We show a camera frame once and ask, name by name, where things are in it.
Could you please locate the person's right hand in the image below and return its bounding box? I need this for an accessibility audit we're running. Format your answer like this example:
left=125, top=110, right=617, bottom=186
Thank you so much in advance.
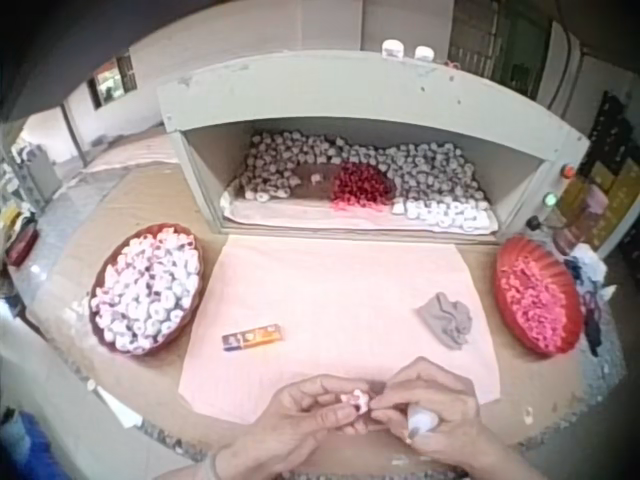
left=370, top=356, right=495, bottom=469

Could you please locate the person's left hand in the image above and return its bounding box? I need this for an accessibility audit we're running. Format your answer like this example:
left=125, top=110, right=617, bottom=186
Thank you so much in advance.
left=218, top=374, right=375, bottom=477

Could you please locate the white glue tube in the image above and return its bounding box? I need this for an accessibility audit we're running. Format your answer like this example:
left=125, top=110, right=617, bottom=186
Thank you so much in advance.
left=405, top=405, right=441, bottom=444

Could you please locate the small white pink plastic part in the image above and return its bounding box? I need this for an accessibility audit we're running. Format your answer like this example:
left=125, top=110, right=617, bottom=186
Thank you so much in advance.
left=339, top=388, right=376, bottom=414

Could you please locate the grey crumpled rag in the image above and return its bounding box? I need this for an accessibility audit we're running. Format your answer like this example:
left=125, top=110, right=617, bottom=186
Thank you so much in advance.
left=413, top=292, right=476, bottom=352

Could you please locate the small orange blue box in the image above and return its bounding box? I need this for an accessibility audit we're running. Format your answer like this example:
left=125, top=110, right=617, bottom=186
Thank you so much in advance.
left=221, top=323, right=284, bottom=352

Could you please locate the red basket of pink parts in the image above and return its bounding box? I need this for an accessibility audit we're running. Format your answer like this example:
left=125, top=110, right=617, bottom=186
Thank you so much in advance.
left=493, top=235, right=584, bottom=357

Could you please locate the pink table cloth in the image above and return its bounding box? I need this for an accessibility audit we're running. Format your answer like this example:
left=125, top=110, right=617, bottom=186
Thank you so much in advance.
left=178, top=233, right=502, bottom=419

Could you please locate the white paper sheet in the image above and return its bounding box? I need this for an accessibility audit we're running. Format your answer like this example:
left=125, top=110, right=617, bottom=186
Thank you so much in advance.
left=94, top=384, right=147, bottom=429

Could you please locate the red basket of white parts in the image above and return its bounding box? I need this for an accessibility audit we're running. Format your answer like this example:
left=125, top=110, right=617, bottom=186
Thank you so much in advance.
left=87, top=223, right=205, bottom=357

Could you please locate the heap of cloths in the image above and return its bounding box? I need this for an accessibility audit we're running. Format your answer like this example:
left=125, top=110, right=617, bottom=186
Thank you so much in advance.
left=563, top=243, right=619, bottom=354

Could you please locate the white tray cloth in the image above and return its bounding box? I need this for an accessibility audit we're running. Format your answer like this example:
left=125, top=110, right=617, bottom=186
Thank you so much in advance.
left=219, top=188, right=501, bottom=237

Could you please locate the pink jar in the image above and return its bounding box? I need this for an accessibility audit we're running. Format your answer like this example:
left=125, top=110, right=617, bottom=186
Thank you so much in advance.
left=553, top=183, right=609, bottom=256

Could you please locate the heap of white parts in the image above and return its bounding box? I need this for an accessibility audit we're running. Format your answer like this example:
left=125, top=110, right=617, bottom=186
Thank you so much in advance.
left=234, top=129, right=494, bottom=234

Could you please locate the heap of red parts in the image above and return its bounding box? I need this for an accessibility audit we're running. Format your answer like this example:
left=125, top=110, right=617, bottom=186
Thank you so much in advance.
left=328, top=161, right=397, bottom=212

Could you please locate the blue container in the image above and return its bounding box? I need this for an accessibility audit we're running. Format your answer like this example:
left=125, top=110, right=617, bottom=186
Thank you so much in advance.
left=0, top=407, right=69, bottom=480

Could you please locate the rack of yellow cartons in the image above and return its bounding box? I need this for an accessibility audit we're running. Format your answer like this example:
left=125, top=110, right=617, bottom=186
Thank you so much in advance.
left=564, top=89, right=640, bottom=254

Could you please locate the red bowl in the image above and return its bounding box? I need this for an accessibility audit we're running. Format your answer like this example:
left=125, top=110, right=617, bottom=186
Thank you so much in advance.
left=5, top=222, right=40, bottom=266

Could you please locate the grey metal cabinet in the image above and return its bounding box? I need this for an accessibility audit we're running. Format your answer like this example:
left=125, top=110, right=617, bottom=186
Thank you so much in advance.
left=156, top=48, right=592, bottom=247

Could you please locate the grey machine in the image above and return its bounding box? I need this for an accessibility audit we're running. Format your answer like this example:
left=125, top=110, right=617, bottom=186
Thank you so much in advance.
left=14, top=142, right=64, bottom=207

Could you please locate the window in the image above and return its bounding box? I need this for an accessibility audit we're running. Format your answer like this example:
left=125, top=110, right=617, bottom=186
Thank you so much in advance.
left=87, top=53, right=137, bottom=109

